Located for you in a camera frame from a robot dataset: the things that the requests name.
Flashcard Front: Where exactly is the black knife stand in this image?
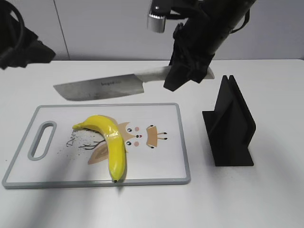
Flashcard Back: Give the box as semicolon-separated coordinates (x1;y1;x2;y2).
202;75;256;167

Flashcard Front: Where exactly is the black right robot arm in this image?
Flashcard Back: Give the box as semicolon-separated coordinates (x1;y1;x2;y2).
147;0;255;91

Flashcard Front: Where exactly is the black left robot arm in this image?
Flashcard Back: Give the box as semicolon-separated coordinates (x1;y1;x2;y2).
0;0;56;70

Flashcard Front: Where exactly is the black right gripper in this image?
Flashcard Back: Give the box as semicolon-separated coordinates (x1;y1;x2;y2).
163;23;214;91

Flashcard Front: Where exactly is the white handled kitchen knife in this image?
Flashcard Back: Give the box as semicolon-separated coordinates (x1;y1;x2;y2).
53;65;215;102

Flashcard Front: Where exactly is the white grey-rimmed cutting board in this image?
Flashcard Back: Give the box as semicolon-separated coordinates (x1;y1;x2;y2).
2;103;190;189

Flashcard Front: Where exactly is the yellow plastic banana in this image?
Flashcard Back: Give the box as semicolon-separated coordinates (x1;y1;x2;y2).
72;115;126;182

